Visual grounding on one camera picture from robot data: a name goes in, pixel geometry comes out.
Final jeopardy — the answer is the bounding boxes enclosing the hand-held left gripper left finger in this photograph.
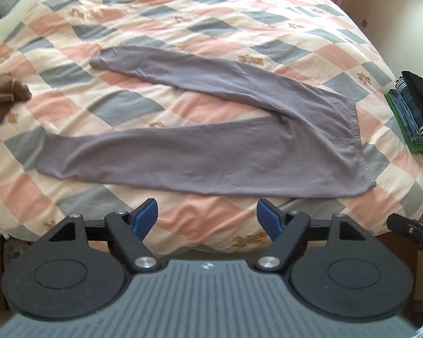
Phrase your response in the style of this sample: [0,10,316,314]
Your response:
[35,199,159,274]

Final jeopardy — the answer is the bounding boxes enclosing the stack of folded clothes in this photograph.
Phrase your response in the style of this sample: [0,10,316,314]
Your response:
[385,92,423,156]

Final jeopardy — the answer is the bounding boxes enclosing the brown cloth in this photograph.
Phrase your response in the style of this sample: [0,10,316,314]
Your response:
[0,75,32,148]

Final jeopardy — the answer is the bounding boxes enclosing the checkered pink grey bed quilt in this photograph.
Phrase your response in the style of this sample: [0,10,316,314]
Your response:
[0,0,423,255]

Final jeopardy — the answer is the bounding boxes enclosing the grey-purple pants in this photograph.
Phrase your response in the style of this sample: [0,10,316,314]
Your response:
[35,46,376,198]

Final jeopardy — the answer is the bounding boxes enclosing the black folded garment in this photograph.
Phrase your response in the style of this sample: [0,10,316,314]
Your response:
[401,71,423,139]

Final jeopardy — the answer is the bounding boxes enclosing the navy white striped folded garment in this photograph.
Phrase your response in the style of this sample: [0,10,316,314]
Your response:
[395,77,423,141]

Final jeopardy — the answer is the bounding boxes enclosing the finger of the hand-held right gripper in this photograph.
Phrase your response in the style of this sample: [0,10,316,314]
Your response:
[386,213,423,255]

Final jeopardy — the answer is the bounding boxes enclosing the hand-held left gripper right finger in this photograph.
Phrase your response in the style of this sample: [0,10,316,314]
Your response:
[255,199,374,272]

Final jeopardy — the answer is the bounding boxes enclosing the blue folded garment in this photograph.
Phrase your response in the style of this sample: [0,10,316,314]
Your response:
[389,89,423,146]

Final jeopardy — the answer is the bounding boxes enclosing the white bedding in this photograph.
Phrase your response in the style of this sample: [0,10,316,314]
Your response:
[0,0,58,65]

